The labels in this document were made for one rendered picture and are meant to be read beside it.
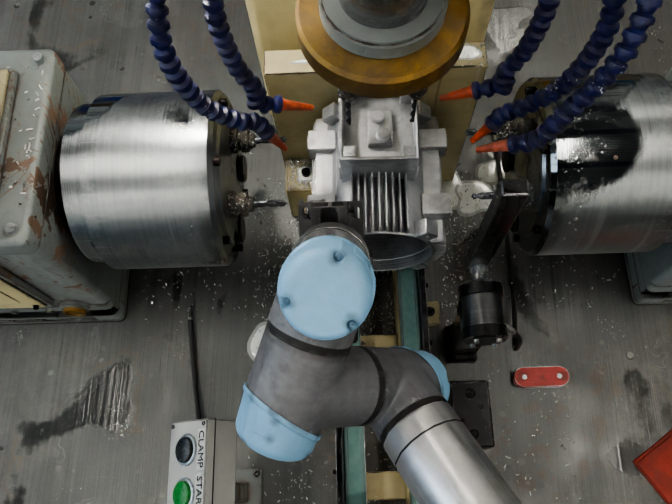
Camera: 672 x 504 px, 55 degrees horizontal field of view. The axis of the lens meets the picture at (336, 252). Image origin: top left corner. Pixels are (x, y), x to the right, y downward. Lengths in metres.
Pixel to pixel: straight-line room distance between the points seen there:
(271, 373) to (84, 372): 0.68
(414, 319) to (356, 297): 0.50
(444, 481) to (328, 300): 0.19
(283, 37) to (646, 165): 0.54
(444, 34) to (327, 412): 0.39
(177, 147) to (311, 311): 0.41
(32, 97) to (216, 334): 0.47
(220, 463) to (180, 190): 0.34
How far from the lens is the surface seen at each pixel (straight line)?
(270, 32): 1.02
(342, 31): 0.66
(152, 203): 0.85
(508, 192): 0.70
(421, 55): 0.67
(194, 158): 0.83
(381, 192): 0.86
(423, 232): 0.85
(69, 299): 1.09
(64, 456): 1.17
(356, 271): 0.49
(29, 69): 0.98
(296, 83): 0.91
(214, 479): 0.81
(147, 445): 1.12
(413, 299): 0.99
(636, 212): 0.90
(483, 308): 0.87
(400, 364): 0.62
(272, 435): 0.55
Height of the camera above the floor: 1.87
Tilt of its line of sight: 70 degrees down
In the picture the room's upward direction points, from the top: 6 degrees counter-clockwise
